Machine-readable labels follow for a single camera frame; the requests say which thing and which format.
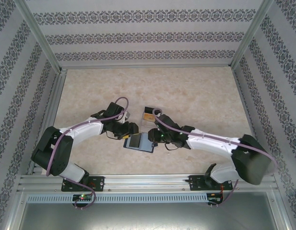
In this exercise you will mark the clear acrylic card stand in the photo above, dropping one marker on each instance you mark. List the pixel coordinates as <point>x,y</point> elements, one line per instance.
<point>146,123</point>

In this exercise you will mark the navy blue card holder wallet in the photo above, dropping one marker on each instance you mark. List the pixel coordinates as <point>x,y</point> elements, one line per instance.
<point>144,145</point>

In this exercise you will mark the plain dark credit card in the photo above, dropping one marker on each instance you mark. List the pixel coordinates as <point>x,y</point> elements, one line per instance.
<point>147,110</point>

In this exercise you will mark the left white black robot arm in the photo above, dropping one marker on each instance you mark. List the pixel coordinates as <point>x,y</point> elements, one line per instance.
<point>85,128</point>

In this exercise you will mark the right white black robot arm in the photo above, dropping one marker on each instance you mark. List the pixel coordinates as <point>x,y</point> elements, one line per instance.
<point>210,143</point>

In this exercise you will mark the gold credit card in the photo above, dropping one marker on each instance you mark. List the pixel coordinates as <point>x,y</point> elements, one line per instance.
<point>149,117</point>

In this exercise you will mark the small green circuit board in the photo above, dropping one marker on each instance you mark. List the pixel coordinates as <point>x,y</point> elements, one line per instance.
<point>81,197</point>
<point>213,200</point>

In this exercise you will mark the grey metal sheet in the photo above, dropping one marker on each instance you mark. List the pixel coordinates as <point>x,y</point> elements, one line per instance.
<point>147,215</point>

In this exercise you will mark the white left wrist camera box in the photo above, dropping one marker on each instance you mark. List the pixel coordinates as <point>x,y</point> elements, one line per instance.
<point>125,117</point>

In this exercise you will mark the aluminium front rail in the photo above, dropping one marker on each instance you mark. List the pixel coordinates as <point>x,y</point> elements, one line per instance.
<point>147,182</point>

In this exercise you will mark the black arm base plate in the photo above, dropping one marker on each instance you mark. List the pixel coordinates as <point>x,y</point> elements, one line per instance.
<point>194,184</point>
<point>99,183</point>

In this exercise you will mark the aluminium back rail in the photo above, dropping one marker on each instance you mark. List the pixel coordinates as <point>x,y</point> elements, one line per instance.
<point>147,67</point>

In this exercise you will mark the aluminium side rail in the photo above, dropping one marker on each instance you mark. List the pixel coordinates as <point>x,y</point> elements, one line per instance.
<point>243,95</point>
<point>56,95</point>

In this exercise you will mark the aluminium frame post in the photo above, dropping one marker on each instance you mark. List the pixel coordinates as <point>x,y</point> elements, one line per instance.
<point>38,31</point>
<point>251,31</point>

